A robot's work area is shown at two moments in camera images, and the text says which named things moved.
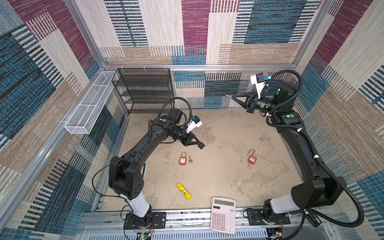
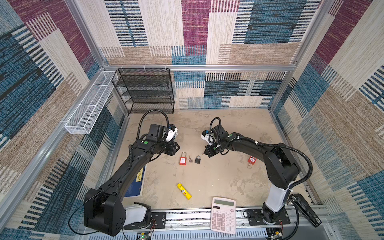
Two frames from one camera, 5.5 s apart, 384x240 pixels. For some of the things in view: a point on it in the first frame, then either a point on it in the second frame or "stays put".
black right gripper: x=252 y=102 → x=210 y=152
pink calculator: x=223 y=215 stays put
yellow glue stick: x=183 y=190 stays put
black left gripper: x=187 y=141 → x=172 y=150
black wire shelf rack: x=145 y=90 stays put
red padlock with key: x=182 y=161 stays put
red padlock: x=252 y=159 stays put
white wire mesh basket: x=80 y=123 stays put
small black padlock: x=201 y=145 → x=197 y=159
